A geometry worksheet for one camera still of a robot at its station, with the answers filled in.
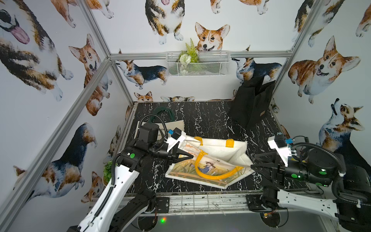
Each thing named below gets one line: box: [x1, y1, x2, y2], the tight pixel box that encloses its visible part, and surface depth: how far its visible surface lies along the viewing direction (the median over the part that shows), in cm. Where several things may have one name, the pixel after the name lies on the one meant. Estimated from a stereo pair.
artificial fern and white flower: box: [175, 37, 200, 75], surface depth 85 cm
